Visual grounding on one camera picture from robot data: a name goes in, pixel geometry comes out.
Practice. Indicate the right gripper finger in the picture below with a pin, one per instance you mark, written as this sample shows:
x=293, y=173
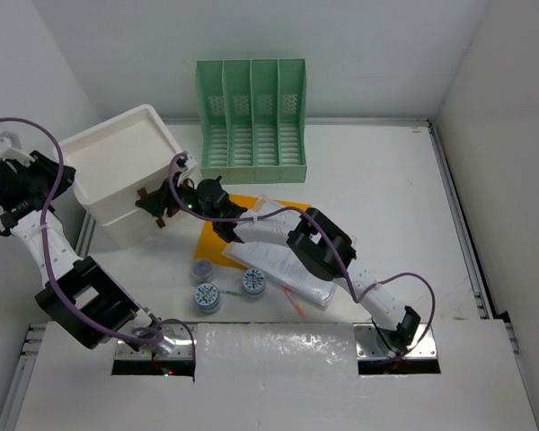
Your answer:
x=143, y=194
x=160, y=222

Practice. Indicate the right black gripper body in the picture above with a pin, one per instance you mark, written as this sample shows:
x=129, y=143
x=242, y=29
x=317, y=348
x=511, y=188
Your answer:
x=189, y=197

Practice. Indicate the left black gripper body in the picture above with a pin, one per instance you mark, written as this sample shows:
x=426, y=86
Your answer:
x=39, y=176

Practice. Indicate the white plastic drawer unit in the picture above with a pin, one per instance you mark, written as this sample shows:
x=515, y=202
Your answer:
x=113, y=161

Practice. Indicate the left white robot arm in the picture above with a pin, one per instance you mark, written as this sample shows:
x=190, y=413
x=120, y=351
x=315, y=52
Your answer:
x=77, y=293

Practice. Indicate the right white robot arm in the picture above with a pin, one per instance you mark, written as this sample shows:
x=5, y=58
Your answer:
x=323, y=249

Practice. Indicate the orange paper folder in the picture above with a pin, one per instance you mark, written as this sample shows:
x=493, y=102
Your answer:
x=210, y=246

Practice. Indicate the dark-lidded ink jar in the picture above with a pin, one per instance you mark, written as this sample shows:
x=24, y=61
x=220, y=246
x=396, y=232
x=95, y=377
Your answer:
x=202, y=271

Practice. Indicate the green-tipped white pen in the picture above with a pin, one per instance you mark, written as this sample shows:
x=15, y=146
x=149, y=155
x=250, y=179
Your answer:
x=232, y=293

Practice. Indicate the clear mesh document pouch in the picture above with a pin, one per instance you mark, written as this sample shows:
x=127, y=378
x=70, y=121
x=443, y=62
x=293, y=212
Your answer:
x=281, y=265

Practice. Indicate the green four-slot file organizer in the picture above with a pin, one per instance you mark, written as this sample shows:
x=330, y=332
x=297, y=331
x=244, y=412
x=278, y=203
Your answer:
x=252, y=116

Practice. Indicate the orange-tipped clear pen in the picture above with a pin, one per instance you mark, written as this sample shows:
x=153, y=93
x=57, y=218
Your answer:
x=294, y=302

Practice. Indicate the white front shelf board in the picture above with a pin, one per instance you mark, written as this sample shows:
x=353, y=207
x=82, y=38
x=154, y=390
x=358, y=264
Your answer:
x=282, y=377

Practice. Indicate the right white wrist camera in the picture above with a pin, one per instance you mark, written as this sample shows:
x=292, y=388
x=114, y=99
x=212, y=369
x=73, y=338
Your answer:
x=184, y=165

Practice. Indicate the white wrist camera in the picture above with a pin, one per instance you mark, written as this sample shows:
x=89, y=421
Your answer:
x=11, y=149
x=184, y=165

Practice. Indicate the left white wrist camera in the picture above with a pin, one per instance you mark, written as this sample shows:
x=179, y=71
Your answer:
x=11, y=149

